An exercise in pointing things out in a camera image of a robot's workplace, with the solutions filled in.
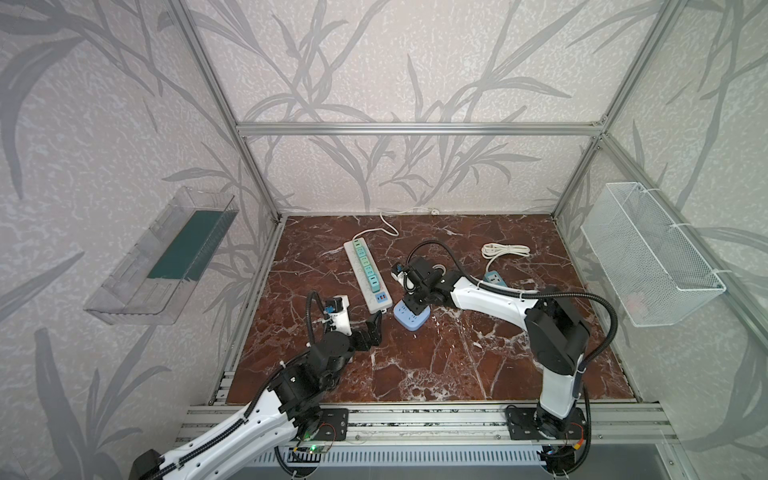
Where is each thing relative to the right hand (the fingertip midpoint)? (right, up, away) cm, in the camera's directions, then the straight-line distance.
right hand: (411, 292), depth 92 cm
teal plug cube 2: (-12, +3, +1) cm, 12 cm away
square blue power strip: (-2, -7, -3) cm, 8 cm away
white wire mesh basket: (+51, +9, -29) cm, 60 cm away
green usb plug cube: (-19, +15, +11) cm, 26 cm away
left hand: (-10, -1, -15) cm, 18 cm away
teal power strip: (+28, +4, +7) cm, 29 cm away
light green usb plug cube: (-15, +9, +5) cm, 19 cm away
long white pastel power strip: (-11, -3, +2) cm, 12 cm away
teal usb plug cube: (-17, +12, +9) cm, 23 cm away
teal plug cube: (-14, +6, +4) cm, 16 cm away
